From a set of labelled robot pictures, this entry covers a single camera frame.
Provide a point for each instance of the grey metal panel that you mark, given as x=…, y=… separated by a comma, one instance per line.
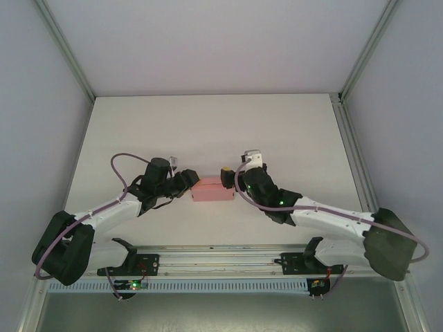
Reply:
x=221, y=313

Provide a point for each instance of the aluminium table side rail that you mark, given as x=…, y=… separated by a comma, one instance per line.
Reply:
x=353, y=145

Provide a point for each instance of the aluminium frame corner post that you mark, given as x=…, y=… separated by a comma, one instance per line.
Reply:
x=367, y=52
x=68, y=52

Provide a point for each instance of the aluminium lower frame bar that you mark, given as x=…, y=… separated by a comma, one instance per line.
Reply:
x=33, y=304
x=410, y=304

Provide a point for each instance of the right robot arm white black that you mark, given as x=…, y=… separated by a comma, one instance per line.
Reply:
x=332, y=221

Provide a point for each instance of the small circuit board with lights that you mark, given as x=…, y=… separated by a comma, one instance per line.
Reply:
x=133, y=285
x=317, y=285

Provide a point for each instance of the aluminium mounting rail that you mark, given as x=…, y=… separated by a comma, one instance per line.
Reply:
x=221, y=257

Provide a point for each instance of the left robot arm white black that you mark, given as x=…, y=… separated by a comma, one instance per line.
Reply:
x=114, y=211

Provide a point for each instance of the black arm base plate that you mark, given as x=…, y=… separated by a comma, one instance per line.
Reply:
x=150, y=260
x=292, y=263

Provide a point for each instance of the pink paper box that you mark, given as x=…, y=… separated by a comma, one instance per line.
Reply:
x=212, y=192

